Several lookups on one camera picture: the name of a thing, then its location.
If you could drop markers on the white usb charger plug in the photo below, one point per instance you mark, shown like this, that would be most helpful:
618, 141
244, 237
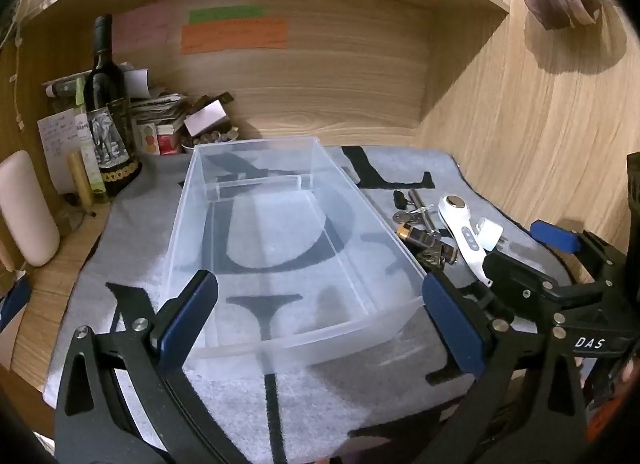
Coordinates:
489, 234

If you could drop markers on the pink paper note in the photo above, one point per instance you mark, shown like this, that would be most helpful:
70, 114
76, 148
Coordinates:
140, 28

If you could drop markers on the black gold rectangular lighter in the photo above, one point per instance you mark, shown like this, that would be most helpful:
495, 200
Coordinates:
420, 238

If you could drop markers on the dark wine bottle elephant label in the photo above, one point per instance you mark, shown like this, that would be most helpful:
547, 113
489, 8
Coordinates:
108, 113

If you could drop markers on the orange paper note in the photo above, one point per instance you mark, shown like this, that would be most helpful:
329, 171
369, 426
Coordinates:
238, 34

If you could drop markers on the grey mat with black letters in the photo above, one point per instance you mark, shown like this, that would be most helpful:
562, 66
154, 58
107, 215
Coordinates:
302, 415

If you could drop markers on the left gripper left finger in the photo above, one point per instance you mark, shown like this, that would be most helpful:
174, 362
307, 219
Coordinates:
124, 399

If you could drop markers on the fruit picture card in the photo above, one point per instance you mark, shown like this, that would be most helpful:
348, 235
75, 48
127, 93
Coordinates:
148, 141

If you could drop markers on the stack of books and papers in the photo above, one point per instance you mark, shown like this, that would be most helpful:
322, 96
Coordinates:
167, 114

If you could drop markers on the white small box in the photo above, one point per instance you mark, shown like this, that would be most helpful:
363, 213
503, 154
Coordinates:
209, 116

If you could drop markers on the white handwritten note card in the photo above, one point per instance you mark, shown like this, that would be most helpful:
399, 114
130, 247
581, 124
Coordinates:
58, 135

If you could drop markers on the white cylindrical speaker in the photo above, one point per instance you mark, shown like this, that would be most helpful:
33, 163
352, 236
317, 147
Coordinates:
25, 211

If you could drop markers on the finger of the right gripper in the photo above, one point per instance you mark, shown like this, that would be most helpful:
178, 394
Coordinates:
521, 286
586, 246

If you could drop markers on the beige lip balm tube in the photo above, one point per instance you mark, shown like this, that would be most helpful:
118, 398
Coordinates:
79, 175

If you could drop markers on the bowl of stones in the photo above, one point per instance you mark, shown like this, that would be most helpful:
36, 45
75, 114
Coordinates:
211, 137

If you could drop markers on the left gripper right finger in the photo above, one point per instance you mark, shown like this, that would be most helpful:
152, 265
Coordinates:
525, 406

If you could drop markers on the white handheld massager device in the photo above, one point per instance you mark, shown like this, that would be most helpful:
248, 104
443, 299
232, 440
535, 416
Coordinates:
456, 215

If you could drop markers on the clear plastic storage bin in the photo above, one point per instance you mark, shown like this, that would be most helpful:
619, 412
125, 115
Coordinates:
307, 270

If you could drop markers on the silver metal tube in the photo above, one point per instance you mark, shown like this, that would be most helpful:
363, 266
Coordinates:
421, 209

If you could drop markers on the green paper note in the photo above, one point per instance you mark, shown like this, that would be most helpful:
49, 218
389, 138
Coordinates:
227, 12

